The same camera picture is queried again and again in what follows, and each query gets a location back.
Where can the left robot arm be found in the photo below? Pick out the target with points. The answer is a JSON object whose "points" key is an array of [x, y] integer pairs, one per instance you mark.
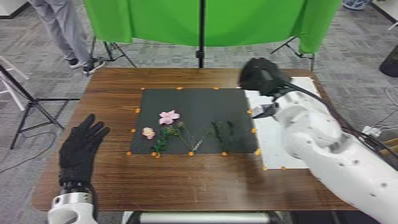
{"points": [[72, 206]]}

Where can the thin bare green sprig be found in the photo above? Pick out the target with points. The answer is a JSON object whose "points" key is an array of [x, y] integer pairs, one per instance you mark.
{"points": [[198, 143]]}

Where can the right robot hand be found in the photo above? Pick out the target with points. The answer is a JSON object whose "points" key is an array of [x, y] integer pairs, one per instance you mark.
{"points": [[260, 76]]}

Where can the pale grey bar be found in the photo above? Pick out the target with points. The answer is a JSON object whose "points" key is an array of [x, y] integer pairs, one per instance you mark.
{"points": [[201, 218]]}

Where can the large pink flower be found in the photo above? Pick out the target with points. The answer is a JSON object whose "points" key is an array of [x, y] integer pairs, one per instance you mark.
{"points": [[169, 116]]}

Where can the dark mat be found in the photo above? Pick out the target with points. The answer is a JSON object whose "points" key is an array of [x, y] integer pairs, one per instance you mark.
{"points": [[201, 106]]}

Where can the black tripod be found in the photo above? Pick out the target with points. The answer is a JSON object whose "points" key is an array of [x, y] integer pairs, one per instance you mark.
{"points": [[29, 101]]}

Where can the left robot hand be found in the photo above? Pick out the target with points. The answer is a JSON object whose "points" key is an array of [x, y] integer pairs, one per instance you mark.
{"points": [[80, 150]]}

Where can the dark green sprig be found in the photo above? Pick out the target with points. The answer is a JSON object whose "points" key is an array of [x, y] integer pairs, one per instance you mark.
{"points": [[224, 135]]}

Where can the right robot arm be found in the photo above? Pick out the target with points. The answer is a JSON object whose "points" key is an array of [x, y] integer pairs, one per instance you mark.
{"points": [[331, 153]]}

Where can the white sheet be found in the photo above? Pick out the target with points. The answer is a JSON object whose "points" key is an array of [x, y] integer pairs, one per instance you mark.
{"points": [[269, 146]]}

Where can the black stand pole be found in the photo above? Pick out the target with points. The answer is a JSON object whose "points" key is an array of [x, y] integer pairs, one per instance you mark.
{"points": [[201, 33]]}

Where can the person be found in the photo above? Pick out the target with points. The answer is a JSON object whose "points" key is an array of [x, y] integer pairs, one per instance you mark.
{"points": [[64, 30]]}

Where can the leafy green sprig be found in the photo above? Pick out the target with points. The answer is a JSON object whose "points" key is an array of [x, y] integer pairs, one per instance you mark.
{"points": [[164, 138]]}

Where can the small pink flower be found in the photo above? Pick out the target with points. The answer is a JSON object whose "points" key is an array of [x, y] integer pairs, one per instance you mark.
{"points": [[148, 132]]}

